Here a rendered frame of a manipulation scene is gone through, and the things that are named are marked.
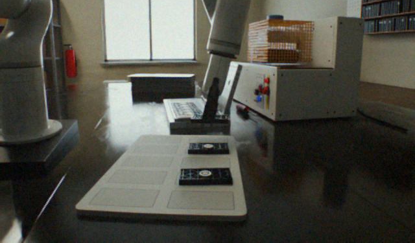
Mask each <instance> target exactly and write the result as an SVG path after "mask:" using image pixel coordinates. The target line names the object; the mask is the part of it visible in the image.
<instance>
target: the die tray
mask: <svg viewBox="0 0 415 243"><path fill-rule="evenodd" d="M189 143H228V148H229V154H188V147H189ZM181 168H230V172H231V174H232V178H233V184H225V185H179V181H178V180H179V174H180V169H181ZM241 179H242V178H241V174H240V170H239V163H238V159H237V151H236V147H235V139H234V137H233V136H209V135H152V134H144V135H140V136H139V138H138V140H137V141H136V142H134V143H133V144H132V145H131V146H130V147H129V148H128V150H127V151H126V152H125V153H124V154H123V155H122V156H121V157H120V158H119V159H118V160H117V162H116V163H115V164H114V165H113V166H112V167H111V169H110V170H109V171H107V172H106V174H105V175H104V176H103V177H102V178H101V179H100V180H99V181H98V182H97V183H96V185H95V186H94V187H93V188H92V189H91V190H90V191H89V192H88V193H87V194H86V195H85V197H83V199H81V200H80V201H79V203H78V204H77V206H76V212H77V214H78V215H91V216H109V217H122V218H148V219H161V220H203V221H231V222H242V221H244V220H246V210H247V208H246V201H245V197H244V189H243V185H242V184H243V183H242V182H241Z"/></svg>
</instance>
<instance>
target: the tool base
mask: <svg viewBox="0 0 415 243"><path fill-rule="evenodd" d="M204 99H205V98H204V97H203V96H201V99H198V98H196V100H197V101H198V102H199V103H200V104H201V105H202V106H203V107H205V104H206V102H205V101H204ZM169 100H170V101H174V100H195V99H193V98H184V99H173V100H171V99H169ZM163 105H164V108H165V113H166V116H167V122H169V128H170V129H179V128H203V127H217V126H229V125H231V120H230V119H228V124H218V123H191V121H185V122H175V121H174V119H173V116H172V113H171V109H170V106H169V103H167V99H163ZM217 112H218V113H216V115H225V114H223V113H222V112H221V111H219V110H218V111H217Z"/></svg>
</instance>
